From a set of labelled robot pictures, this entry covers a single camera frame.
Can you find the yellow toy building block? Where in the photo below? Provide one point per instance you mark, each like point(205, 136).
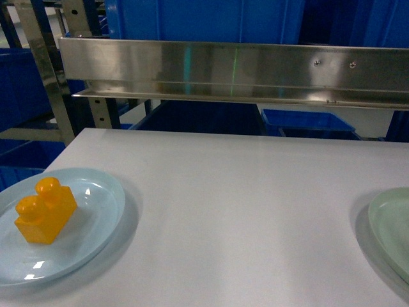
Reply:
point(42, 216)

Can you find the dark blue lower bin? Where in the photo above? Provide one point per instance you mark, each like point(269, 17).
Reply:
point(204, 117)

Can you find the blue bin below shelf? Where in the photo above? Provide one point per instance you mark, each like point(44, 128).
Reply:
point(307, 124)

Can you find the light blue plate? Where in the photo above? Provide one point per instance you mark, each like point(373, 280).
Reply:
point(101, 204)

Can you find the large blue bin left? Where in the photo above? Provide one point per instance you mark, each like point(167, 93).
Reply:
point(206, 21)

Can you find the large blue bin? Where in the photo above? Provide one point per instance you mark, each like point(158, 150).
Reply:
point(206, 21)
point(355, 23)

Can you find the light green plate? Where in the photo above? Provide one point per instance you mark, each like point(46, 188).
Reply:
point(388, 221)

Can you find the large blue bin right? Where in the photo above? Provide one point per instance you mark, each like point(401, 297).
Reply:
point(355, 23)

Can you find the stainless steel shelf rail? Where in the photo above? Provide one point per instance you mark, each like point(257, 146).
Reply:
point(332, 76)

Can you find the steel rack upright post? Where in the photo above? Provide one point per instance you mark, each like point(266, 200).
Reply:
point(40, 38)

